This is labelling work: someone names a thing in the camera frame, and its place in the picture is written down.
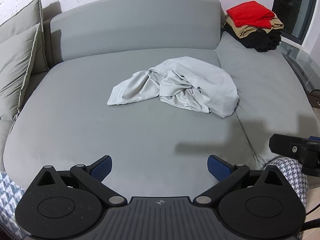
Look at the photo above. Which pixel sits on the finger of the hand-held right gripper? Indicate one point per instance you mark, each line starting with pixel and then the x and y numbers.
pixel 281 145

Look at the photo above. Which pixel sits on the small grey-green pillow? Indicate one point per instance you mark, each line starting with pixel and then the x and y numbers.
pixel 15 75

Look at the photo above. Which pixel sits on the tan folded garment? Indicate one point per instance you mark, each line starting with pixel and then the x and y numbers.
pixel 243 31

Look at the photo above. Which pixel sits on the dark window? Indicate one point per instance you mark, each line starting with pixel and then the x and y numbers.
pixel 295 7

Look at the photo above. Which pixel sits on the black folded garment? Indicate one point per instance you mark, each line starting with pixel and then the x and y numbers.
pixel 262 41

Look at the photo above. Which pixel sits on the wooden cabinet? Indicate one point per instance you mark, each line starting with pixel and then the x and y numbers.
pixel 315 100

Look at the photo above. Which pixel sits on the red folded garment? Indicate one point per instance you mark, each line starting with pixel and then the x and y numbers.
pixel 250 13

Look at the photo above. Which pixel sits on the houndstooth patterned cloth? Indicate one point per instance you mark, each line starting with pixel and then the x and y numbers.
pixel 287 175

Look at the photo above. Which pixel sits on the glass table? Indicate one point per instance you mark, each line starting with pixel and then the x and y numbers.
pixel 303 65

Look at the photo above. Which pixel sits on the grey sofa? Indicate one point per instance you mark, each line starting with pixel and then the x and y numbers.
pixel 100 120

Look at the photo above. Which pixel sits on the light grey garment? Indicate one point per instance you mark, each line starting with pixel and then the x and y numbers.
pixel 205 85

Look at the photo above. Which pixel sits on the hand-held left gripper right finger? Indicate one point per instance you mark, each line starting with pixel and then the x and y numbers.
pixel 217 168

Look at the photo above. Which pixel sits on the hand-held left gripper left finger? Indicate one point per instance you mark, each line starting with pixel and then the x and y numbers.
pixel 101 168

